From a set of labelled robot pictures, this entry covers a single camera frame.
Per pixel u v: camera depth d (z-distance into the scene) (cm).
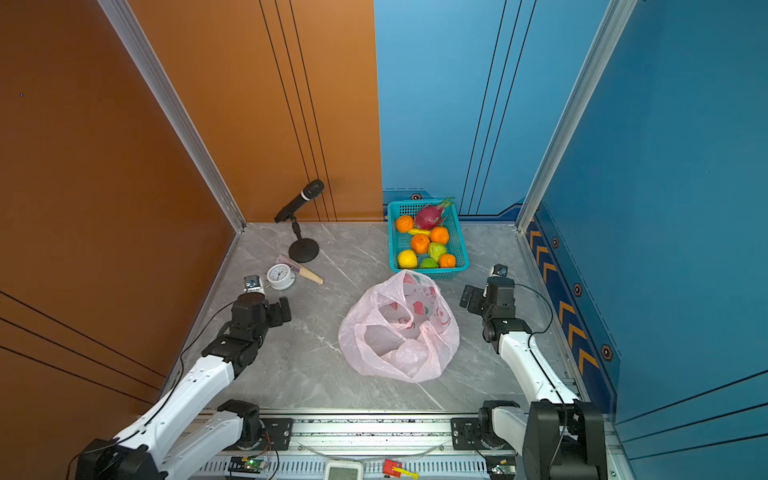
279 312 78
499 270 76
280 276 100
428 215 111
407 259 101
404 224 112
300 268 105
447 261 100
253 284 72
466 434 73
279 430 74
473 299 79
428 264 100
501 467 70
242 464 71
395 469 68
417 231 113
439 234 109
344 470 67
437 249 105
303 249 111
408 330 79
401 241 112
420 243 109
